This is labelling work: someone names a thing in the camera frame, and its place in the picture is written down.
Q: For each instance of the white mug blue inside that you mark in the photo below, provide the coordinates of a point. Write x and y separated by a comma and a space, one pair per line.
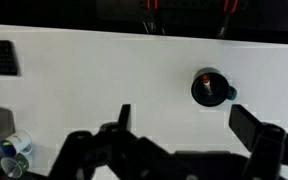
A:
20, 141

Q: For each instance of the dark teal speckled mug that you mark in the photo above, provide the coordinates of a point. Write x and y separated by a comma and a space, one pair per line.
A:
217, 95

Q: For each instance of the black perforated breadboard plate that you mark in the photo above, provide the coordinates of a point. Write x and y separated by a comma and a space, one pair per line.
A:
190, 13

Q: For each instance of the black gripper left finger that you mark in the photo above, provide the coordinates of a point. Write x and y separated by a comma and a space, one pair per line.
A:
94, 150

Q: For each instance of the green mug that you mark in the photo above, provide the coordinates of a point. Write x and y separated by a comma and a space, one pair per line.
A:
19, 165

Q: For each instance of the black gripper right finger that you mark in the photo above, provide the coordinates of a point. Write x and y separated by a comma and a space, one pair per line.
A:
265, 146

